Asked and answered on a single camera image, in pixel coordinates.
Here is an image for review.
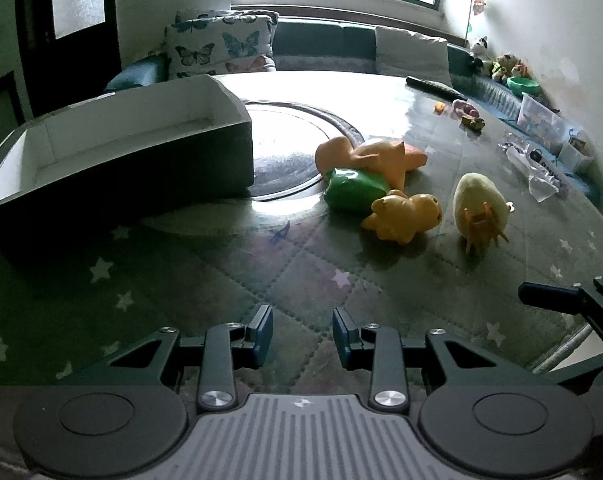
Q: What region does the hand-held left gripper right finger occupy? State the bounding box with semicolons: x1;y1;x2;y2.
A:
332;306;545;413

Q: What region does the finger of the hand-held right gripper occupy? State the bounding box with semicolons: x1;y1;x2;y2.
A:
518;277;603;386

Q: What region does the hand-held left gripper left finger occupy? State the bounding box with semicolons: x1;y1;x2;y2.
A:
109;305;275;413

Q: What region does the pale yellow chick toy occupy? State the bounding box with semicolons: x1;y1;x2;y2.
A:
453;172;515;256

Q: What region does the green rubber toy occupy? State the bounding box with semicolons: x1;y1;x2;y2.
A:
324;167;388;212

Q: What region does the large orange rubber toy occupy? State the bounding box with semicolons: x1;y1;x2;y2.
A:
315;136;429;192

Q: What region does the dark cardboard box white inside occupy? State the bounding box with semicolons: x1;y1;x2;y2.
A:
0;74;255;261

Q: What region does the clear plastic container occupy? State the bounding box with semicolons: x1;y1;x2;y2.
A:
516;92;579;153

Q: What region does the star printed tablecloth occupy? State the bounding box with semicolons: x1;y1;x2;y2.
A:
0;72;603;401

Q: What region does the clear plastic packaging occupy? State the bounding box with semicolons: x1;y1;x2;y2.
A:
501;132;572;203

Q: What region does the small clear box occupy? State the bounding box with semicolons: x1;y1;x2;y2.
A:
559;130;596;173

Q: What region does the round glass turntable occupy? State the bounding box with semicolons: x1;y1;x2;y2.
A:
232;100;367;201

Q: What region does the green bowl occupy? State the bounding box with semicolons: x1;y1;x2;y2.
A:
506;76;541;97

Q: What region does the pile of stuffed toys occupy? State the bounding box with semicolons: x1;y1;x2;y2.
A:
470;36;531;81

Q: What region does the black remote control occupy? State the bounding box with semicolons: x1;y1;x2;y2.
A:
405;76;468;101

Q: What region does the white pillow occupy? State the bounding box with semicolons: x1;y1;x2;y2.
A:
374;25;455;88

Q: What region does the butterfly print pillow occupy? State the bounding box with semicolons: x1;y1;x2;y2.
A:
164;15;277;81
174;8;280;28

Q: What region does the teal sofa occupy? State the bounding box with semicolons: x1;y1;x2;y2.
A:
102;17;547;106

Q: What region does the small flag on stick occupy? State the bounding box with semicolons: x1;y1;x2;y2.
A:
464;0;487;41

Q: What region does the dark wooden door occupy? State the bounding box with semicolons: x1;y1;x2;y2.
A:
14;0;122;118

